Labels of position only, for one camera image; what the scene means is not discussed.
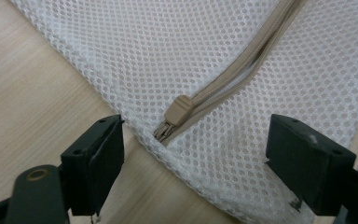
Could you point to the beige zipper pull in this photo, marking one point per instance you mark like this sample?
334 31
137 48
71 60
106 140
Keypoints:
177 110

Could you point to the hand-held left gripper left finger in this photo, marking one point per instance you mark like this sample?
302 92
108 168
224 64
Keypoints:
90 161

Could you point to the white mesh laundry bag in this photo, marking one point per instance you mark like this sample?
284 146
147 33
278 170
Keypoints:
167 46

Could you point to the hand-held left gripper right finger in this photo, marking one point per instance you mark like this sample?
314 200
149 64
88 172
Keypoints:
310 165

